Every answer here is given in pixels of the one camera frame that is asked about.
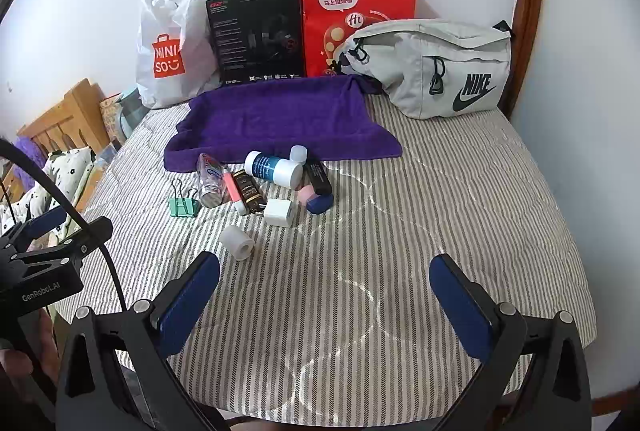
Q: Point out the small white bottle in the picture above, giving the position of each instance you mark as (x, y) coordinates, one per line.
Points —
(298, 153)

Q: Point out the black cardboard box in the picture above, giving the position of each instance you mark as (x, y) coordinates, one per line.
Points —
(250, 36)

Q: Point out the white jar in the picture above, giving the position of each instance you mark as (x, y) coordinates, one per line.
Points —
(239, 242)

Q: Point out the purple plush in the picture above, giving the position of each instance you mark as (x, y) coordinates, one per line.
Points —
(30, 151)

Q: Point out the colourful printed box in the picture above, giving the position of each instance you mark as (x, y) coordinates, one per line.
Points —
(112, 116)

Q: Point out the wooden headboard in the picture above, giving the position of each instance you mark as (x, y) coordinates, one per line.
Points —
(75, 111)

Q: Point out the pink eraser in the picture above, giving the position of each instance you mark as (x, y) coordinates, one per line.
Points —
(303, 196)

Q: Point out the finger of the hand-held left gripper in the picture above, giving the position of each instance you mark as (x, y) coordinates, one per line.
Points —
(87, 233)
(47, 219)

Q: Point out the black stick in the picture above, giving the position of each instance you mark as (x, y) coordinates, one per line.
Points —
(318, 176)

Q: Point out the blue and white bottle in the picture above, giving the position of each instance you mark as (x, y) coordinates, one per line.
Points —
(270, 167)

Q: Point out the striped bed quilt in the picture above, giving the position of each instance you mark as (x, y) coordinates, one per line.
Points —
(375, 261)

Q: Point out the person's left hand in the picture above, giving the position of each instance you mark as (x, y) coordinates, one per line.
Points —
(14, 368)

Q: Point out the purple towel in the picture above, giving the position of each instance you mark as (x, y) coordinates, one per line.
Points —
(280, 121)

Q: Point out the green binder clip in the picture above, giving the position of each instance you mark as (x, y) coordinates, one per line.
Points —
(184, 207)

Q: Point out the white charger plug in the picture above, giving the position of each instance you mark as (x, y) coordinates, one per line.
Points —
(279, 212)

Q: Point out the brown gold bottle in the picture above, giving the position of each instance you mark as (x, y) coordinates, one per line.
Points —
(250, 191)

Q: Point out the spotted white pillow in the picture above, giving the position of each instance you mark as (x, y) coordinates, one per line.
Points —
(65, 166)

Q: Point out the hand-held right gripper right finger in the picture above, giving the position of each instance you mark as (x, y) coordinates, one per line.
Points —
(460, 306)

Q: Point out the teal container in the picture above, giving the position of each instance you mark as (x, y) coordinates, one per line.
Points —
(134, 108)

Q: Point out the white plastic shopping bag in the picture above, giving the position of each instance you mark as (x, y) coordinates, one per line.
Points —
(165, 21)

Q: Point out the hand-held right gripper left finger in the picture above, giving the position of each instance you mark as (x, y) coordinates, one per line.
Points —
(187, 306)

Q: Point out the pink tube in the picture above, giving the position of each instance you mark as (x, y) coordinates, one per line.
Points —
(234, 188)

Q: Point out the clear plastic bottle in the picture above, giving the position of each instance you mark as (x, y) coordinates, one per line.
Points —
(210, 183)

